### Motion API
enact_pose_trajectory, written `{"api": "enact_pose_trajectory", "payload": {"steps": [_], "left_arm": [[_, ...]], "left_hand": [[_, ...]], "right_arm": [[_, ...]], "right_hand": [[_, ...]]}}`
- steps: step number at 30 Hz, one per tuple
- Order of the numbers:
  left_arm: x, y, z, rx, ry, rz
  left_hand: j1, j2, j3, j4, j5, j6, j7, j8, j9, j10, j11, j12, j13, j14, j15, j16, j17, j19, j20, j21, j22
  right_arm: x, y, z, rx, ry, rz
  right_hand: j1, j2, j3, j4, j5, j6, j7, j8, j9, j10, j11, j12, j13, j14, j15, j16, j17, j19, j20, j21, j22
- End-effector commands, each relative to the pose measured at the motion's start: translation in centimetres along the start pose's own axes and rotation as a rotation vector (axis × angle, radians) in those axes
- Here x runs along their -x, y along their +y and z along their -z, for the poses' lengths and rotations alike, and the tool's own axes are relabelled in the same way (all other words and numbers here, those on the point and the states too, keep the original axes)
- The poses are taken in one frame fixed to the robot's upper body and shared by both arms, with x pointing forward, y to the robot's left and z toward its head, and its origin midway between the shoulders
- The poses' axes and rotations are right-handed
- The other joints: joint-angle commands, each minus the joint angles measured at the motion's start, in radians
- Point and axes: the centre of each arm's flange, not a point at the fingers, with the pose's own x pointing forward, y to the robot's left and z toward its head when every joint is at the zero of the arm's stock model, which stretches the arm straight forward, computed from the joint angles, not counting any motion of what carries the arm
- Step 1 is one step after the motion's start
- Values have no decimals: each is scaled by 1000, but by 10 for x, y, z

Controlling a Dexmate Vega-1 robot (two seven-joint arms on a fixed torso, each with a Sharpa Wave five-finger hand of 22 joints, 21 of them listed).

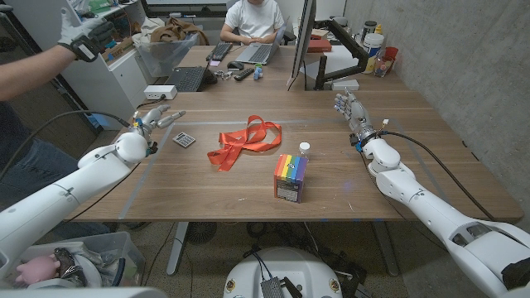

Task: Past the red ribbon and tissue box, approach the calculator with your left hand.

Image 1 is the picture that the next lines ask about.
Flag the small white box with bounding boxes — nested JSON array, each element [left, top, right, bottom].
[[330, 79, 360, 92]]

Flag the cardboard box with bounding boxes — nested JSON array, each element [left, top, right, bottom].
[[101, 36, 136, 62]]

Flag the red satin ribbon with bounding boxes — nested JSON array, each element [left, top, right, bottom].
[[206, 114, 283, 173]]

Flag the black round floor fan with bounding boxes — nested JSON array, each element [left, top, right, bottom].
[[185, 222, 219, 245]]

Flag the black remote control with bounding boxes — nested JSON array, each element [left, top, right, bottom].
[[234, 67, 256, 82]]

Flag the seated person in white t-shirt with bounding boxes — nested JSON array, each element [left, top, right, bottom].
[[218, 0, 286, 46]]

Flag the clear floor bin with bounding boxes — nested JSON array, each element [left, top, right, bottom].
[[12, 231, 147, 291]]

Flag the pink toy pig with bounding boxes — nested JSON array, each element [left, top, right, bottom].
[[15, 254, 61, 286]]

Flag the white table leg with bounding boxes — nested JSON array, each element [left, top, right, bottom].
[[166, 222, 190, 276]]

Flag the dark jar with black lid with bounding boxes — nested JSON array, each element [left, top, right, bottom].
[[360, 20, 378, 42]]

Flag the brown jacket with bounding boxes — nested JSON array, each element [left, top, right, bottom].
[[149, 17, 210, 46]]

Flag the small grey calculator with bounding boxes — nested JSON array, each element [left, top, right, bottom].
[[172, 132, 197, 149]]

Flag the person's gloved hand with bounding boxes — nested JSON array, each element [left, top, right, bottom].
[[57, 7, 117, 63]]

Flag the gloved operator on left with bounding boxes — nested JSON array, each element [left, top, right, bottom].
[[3, 0, 154, 132]]

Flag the rainbow striped tissue box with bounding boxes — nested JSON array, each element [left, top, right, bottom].
[[273, 153, 309, 204]]

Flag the large white tub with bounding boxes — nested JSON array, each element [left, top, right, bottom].
[[363, 32, 385, 75]]

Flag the silver laptop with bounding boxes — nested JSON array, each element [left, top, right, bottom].
[[234, 16, 291, 66]]

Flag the white power strip box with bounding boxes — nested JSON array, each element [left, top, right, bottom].
[[143, 84, 178, 101]]

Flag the flat red box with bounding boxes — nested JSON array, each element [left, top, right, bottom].
[[306, 39, 333, 54]]

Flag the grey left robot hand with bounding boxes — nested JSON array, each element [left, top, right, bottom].
[[131, 103, 186, 141]]

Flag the clear plastic storage bin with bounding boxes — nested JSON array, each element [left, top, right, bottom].
[[135, 32, 200, 78]]

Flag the person's bare forearm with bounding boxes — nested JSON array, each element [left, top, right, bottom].
[[0, 44, 78, 103]]

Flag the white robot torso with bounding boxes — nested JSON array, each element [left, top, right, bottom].
[[223, 247, 344, 298]]

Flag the black laptop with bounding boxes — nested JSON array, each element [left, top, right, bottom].
[[164, 65, 219, 93]]

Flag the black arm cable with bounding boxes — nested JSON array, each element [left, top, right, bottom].
[[378, 131, 498, 223], [0, 109, 133, 180]]

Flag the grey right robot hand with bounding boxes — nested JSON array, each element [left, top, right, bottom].
[[333, 89, 378, 144]]

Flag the grey table leg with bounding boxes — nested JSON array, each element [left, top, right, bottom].
[[372, 221, 401, 277]]

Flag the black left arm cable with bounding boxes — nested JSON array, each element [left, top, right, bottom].
[[0, 109, 133, 180]]

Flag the flat computer monitor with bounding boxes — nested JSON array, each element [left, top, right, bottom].
[[286, 0, 318, 88]]

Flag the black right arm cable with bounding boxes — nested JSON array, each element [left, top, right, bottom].
[[378, 131, 498, 223]]

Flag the black keyboard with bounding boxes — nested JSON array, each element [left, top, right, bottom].
[[205, 41, 234, 62]]

